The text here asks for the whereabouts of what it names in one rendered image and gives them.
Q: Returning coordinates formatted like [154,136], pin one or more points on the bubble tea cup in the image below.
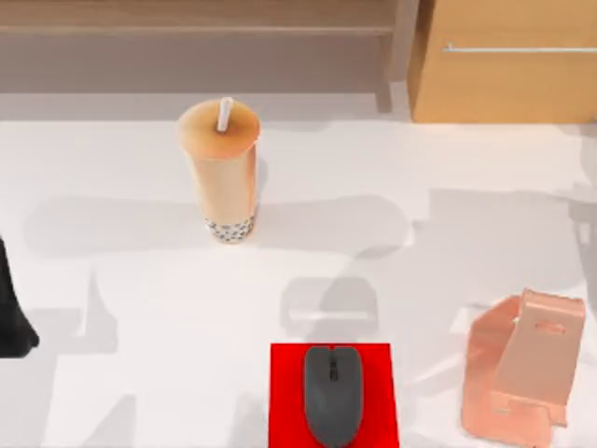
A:
[223,177]

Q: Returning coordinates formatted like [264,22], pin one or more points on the white drinking straw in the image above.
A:
[225,114]

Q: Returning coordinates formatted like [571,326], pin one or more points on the red mouse pad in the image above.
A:
[284,396]

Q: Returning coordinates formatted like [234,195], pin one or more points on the dark grey computer mouse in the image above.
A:
[333,396]

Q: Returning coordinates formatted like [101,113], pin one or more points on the open wooden shelf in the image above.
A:
[196,42]

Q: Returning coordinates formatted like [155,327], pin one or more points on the wooden cupboard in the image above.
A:
[503,84]

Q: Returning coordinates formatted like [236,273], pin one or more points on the pink phone stand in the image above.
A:
[522,368]

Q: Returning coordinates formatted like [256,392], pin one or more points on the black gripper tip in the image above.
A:
[13,317]

